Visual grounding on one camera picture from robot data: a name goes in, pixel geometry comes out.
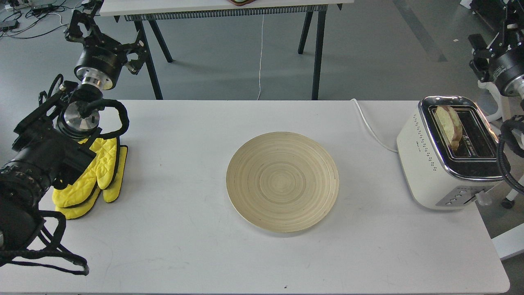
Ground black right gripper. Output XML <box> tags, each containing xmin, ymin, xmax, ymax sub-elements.
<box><xmin>468</xmin><ymin>0</ymin><xmax>524</xmax><ymax>97</ymax></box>

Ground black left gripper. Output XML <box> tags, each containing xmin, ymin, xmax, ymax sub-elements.
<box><xmin>64</xmin><ymin>10</ymin><xmax>148</xmax><ymax>90</ymax></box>

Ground slice of brown bread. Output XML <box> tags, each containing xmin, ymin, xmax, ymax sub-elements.
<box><xmin>436</xmin><ymin>106</ymin><xmax>463</xmax><ymax>152</ymax></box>

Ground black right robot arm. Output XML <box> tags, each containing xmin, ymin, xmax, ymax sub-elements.
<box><xmin>468</xmin><ymin>0</ymin><xmax>524</xmax><ymax>194</ymax></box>

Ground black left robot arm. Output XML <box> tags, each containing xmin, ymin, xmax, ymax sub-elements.
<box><xmin>1</xmin><ymin>0</ymin><xmax>147</xmax><ymax>276</ymax></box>

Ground cream white toaster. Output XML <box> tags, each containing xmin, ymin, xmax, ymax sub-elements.
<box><xmin>396</xmin><ymin>96</ymin><xmax>503</xmax><ymax>211</ymax></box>

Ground white background table black legs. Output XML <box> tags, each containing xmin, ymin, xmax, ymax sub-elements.
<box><xmin>108</xmin><ymin>2</ymin><xmax>350</xmax><ymax>100</ymax></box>

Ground upper yellow oven mitt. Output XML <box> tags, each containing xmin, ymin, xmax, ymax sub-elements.
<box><xmin>52</xmin><ymin>137</ymin><xmax>120</xmax><ymax>209</ymax></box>

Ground yellow oven mitt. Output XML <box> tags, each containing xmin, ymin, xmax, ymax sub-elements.
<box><xmin>52</xmin><ymin>137</ymin><xmax>120</xmax><ymax>209</ymax></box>
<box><xmin>54</xmin><ymin>145</ymin><xmax>129</xmax><ymax>220</ymax></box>

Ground lower yellow oven mitt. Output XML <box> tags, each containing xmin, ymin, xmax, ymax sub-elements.
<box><xmin>54</xmin><ymin>145</ymin><xmax>129</xmax><ymax>220</ymax></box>

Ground round bamboo plate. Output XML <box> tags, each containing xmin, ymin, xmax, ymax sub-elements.
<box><xmin>226</xmin><ymin>132</ymin><xmax>339</xmax><ymax>233</ymax></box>

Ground black floor cables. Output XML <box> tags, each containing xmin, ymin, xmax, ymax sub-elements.
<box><xmin>0</xmin><ymin>0</ymin><xmax>82</xmax><ymax>40</ymax></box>

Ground white toaster power cord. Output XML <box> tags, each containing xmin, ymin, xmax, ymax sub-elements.
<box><xmin>351</xmin><ymin>98</ymin><xmax>399</xmax><ymax>154</ymax></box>

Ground thin white hanging cable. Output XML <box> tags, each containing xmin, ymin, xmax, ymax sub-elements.
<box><xmin>257</xmin><ymin>15</ymin><xmax>265</xmax><ymax>100</ymax></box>

